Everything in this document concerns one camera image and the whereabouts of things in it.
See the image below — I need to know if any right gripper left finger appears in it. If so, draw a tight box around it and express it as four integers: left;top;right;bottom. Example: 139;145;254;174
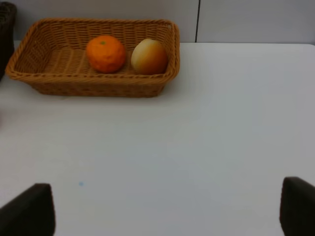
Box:
0;183;56;236

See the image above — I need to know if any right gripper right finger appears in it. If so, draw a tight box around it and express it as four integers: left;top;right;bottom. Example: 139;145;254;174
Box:
280;177;315;236

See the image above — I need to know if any orange mandarin fruit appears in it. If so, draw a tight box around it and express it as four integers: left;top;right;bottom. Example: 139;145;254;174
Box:
86;35;126;73

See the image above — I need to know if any red orange peach fruit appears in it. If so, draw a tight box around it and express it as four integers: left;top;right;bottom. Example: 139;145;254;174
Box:
130;39;168;75

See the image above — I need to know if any orange wicker basket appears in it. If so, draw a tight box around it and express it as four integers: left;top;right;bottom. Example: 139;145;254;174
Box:
5;18;180;97

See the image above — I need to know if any dark brown wicker basket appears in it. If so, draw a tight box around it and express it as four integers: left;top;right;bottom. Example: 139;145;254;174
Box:
0;1;17;79

